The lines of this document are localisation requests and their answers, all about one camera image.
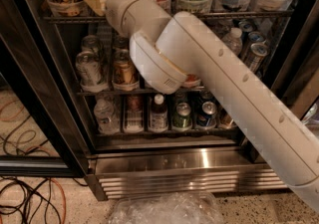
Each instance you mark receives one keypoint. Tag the middle wire shelf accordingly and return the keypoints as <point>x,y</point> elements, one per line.
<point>138,91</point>

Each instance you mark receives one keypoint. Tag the white slim can front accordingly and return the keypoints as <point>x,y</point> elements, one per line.
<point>255,55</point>

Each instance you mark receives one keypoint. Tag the gold can front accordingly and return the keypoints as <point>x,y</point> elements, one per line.
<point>125,76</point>

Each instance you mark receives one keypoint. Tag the wire shelf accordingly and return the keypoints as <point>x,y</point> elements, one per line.
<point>201,16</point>
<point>138,91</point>

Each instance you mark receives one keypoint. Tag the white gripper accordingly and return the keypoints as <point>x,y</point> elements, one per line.
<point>124,2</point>

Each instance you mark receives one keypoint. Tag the white slim can behind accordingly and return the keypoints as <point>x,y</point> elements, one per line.
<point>252,37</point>

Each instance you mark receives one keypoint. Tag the blue pepsi can bottom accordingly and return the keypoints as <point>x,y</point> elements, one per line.
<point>206,116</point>

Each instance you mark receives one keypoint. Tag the open glass fridge door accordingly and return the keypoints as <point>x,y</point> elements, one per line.
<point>35,64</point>

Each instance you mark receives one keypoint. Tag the gold can middle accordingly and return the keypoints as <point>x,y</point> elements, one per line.
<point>120,43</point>

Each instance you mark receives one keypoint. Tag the silver can front left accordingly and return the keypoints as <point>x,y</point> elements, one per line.
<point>89,68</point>

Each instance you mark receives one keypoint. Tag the brown tea bottle bottom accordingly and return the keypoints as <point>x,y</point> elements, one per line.
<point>158,114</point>

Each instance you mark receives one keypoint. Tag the clear water bottle middle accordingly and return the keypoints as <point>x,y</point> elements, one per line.
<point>233,40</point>

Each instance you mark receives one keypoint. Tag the green can bottom shelf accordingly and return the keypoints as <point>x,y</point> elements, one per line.
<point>181,120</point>

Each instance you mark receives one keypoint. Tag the red coca-cola can front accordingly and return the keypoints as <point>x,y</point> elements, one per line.
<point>192,81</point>

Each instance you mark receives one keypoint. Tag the white slim can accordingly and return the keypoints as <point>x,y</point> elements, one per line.
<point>252,37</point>
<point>255,55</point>

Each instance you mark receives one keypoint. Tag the top wire shelf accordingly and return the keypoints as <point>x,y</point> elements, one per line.
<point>201,16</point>

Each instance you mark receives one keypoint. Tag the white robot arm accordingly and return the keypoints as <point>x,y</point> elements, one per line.
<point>167,48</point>

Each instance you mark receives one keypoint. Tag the stainless steel beverage fridge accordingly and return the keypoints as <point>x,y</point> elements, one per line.
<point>172,165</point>

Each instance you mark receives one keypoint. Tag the clear plastic bag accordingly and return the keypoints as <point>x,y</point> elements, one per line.
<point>172,208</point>

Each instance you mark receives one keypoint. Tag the gold can bottom shelf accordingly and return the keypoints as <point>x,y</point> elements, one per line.
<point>225,120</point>

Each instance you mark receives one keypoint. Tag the water bottle bottom shelf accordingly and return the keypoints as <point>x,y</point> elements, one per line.
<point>106,117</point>

